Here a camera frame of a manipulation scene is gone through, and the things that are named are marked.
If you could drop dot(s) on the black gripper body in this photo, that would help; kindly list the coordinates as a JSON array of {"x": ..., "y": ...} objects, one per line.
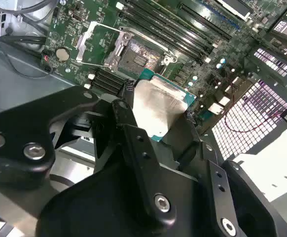
[{"x": 96, "y": 209}]

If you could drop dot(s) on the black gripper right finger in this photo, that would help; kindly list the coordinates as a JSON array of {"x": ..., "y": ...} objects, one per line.
[{"x": 220, "y": 187}]

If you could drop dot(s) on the silver-topped CPU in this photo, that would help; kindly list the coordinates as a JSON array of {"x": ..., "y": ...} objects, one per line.
[{"x": 158, "y": 103}]

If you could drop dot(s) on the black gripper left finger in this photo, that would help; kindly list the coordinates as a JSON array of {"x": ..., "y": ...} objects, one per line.
[{"x": 15, "y": 128}]

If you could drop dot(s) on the thin metal locking lever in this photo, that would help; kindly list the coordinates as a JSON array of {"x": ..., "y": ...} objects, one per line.
[{"x": 146, "y": 40}]

